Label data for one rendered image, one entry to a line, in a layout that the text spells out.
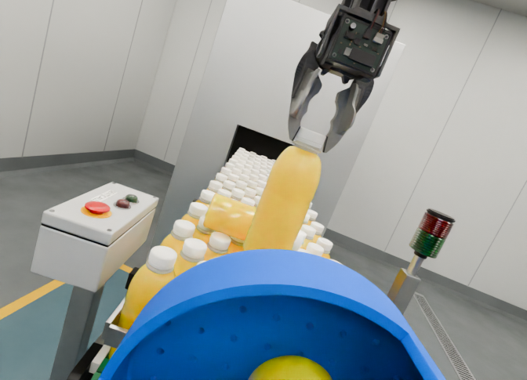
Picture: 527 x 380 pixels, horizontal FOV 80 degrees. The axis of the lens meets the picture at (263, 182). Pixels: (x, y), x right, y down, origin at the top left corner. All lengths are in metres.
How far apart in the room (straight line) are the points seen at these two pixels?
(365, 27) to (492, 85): 4.48
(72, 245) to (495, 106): 4.69
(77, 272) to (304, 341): 0.35
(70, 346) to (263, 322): 0.50
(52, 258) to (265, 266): 0.38
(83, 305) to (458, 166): 4.45
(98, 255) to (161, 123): 4.52
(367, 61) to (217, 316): 0.30
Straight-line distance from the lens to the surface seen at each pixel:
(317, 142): 0.42
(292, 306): 0.30
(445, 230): 0.81
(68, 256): 0.54
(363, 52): 0.38
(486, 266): 5.15
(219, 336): 0.32
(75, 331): 0.72
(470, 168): 4.76
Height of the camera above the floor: 1.33
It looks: 12 degrees down
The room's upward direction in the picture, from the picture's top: 21 degrees clockwise
